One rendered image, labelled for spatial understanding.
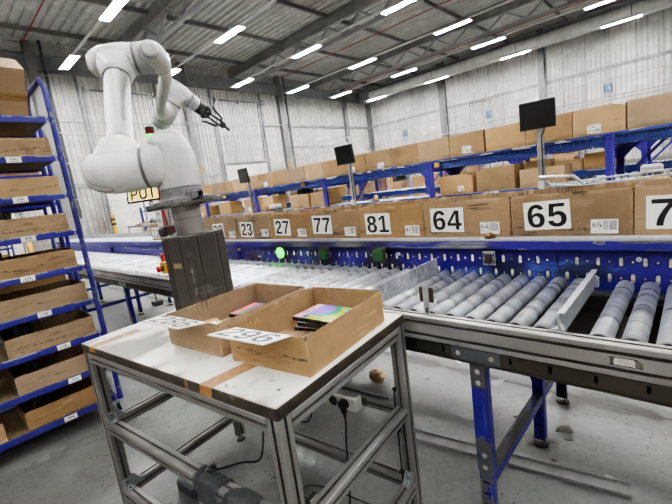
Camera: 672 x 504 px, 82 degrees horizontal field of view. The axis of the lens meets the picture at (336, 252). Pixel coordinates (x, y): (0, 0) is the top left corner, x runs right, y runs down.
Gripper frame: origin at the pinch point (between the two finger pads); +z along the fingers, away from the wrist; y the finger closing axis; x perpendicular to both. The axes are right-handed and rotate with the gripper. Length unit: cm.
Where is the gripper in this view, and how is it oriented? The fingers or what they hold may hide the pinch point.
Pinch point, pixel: (224, 126)
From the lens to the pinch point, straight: 270.4
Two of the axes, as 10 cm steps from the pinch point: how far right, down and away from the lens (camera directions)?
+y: 6.6, -7.1, -2.3
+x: -3.5, -5.7, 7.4
